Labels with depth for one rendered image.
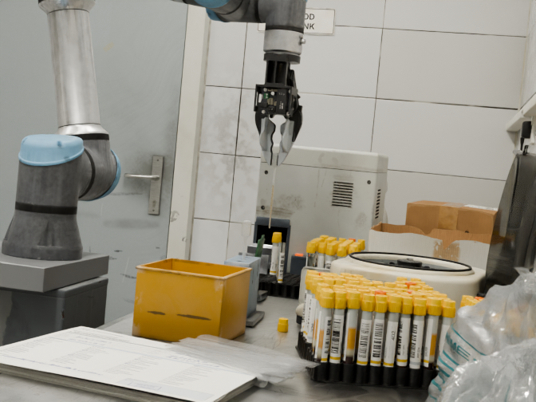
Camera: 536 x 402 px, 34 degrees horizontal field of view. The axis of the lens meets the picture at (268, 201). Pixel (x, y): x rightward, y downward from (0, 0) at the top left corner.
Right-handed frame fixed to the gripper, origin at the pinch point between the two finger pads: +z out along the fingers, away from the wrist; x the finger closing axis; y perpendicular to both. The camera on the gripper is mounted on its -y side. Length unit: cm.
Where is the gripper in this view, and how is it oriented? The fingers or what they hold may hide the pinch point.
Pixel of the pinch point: (275, 159)
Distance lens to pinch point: 172.3
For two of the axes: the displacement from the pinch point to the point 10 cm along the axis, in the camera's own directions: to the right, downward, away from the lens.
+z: -0.9, 9.9, 0.5
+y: -2.2, 0.3, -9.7
